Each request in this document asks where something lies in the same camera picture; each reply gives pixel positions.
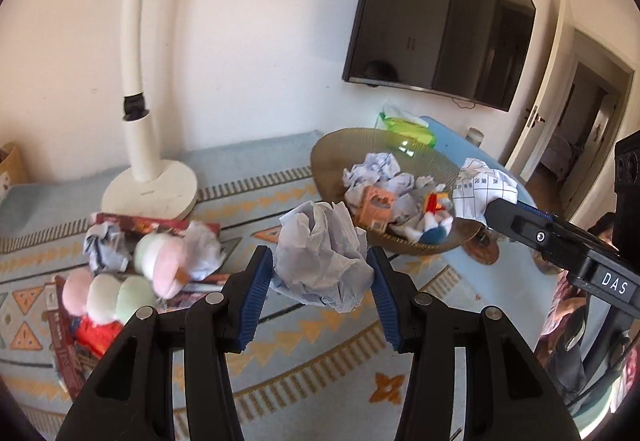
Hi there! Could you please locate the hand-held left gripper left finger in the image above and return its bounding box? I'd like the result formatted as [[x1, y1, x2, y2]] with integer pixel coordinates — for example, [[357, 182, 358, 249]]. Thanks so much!
[[57, 245, 275, 441]]

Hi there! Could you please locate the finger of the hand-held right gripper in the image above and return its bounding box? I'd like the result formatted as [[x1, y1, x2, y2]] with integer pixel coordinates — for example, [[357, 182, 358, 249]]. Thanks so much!
[[485, 198, 601, 274]]

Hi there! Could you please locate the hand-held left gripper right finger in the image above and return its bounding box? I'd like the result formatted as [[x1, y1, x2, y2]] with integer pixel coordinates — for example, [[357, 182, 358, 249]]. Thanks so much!
[[366, 246, 583, 441]]

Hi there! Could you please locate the glass bowl of paper trash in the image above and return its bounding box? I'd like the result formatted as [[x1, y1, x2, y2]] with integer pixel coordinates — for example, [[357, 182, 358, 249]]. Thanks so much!
[[310, 127, 482, 254]]

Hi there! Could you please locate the dark red printed packet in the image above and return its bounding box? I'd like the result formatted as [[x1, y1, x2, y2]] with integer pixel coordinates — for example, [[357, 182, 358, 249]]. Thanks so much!
[[92, 212, 221, 242], [165, 271, 236, 309]]

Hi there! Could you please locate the round brown coaster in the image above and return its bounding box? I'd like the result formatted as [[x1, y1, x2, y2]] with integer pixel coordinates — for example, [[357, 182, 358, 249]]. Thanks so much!
[[462, 233, 501, 266]]

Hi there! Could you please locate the patterned woven table mat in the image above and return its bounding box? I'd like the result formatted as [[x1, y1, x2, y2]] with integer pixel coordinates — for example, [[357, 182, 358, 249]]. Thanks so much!
[[0, 130, 501, 441]]

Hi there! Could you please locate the orange plastic toy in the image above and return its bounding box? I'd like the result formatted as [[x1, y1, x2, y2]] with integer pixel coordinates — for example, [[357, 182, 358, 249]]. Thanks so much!
[[356, 185, 396, 232]]

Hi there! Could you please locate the red white blue toy figure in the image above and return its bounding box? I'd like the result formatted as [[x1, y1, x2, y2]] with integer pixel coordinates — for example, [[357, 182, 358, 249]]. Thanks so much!
[[405, 191, 457, 244]]

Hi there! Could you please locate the two-ball pastel plush toy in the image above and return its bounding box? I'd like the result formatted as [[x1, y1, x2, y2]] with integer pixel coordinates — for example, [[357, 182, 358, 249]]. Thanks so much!
[[134, 231, 190, 299]]

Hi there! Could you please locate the three-ball pastel plush toy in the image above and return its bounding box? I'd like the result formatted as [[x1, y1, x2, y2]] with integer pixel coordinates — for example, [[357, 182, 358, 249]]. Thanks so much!
[[62, 266, 158, 327]]

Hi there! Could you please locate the white door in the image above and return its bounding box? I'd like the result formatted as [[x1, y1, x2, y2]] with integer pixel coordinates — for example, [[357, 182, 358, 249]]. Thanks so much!
[[502, 0, 576, 184]]

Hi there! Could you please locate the bright red snack packet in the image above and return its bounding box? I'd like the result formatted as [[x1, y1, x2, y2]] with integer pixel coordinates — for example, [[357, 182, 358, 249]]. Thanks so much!
[[75, 316, 123, 354]]

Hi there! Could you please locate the green plastic bag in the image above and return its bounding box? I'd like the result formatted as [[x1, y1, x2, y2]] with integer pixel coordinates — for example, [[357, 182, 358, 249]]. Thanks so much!
[[375, 104, 438, 154]]

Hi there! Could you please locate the white desk lamp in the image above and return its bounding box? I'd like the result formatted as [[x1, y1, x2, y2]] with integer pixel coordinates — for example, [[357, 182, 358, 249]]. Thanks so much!
[[101, 0, 199, 223]]

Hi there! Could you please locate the dark red patterned box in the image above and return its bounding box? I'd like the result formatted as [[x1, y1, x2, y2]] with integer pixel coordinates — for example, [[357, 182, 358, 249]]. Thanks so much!
[[47, 273, 101, 397]]

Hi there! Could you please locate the tan calligraphy pen holder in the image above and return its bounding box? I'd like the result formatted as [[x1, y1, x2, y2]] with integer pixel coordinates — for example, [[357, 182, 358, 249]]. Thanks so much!
[[0, 142, 28, 194]]

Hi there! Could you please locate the grey door frame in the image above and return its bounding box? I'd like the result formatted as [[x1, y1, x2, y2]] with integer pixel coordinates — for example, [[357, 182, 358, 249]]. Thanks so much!
[[557, 28, 636, 222]]

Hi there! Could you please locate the black wall television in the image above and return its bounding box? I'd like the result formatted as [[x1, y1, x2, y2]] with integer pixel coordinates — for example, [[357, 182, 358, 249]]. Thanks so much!
[[342, 0, 537, 113]]

